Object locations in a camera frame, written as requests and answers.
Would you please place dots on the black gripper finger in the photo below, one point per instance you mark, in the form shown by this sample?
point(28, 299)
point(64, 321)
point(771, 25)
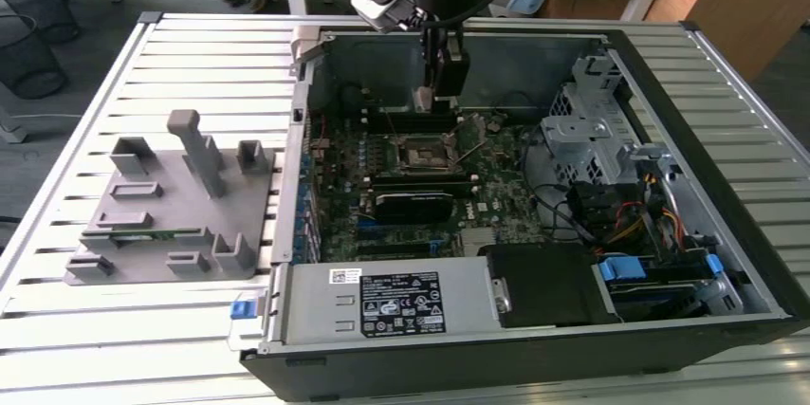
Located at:
point(454, 73)
point(431, 59)

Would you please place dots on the silver CPU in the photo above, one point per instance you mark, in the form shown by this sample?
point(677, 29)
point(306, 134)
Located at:
point(424, 100)

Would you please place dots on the metal locking lever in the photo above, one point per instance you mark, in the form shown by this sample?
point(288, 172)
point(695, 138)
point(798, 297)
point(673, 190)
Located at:
point(474, 144)

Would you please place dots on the CPU socket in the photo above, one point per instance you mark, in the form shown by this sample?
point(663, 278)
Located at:
point(420, 154)

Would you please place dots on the black RAM slot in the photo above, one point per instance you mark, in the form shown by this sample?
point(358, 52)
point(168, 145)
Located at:
point(392, 115)
point(404, 126)

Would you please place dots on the green motherboard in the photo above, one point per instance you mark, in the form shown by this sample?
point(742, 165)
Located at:
point(499, 177)

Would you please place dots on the silver drive cage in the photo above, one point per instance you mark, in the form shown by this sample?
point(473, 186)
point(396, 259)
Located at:
point(582, 132)

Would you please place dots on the black RAM stick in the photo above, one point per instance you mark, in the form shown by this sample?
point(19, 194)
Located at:
point(420, 189)

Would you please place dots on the silver chipset heatsink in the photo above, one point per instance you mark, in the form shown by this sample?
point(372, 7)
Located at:
point(478, 240)

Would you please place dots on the wooden cabinet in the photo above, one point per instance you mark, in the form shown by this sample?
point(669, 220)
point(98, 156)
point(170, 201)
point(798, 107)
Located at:
point(746, 6)

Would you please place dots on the black plastic shroud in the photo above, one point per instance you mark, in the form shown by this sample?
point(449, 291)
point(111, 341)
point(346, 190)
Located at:
point(545, 286)

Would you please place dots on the hard disk in blue carrier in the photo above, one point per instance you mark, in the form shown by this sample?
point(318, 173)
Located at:
point(621, 270)

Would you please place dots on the grey parts rack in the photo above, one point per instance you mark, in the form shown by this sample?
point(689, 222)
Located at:
point(178, 196)

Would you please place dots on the silver power supply unit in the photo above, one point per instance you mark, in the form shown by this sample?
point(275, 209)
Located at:
point(310, 310)

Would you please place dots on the green RAM stick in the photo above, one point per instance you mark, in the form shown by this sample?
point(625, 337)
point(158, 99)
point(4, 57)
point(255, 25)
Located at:
point(162, 234)

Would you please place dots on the blue case latch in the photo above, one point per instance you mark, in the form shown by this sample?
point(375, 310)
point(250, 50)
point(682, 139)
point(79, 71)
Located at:
point(243, 310)

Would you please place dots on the black PC case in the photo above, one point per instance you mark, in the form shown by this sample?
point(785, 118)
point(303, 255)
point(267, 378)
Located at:
point(443, 367)

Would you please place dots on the black mesh waste basket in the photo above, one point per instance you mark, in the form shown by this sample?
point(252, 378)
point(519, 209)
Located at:
point(31, 68)
point(38, 11)

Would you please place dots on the grey metal stand foot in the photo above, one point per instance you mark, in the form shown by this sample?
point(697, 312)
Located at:
point(12, 132)

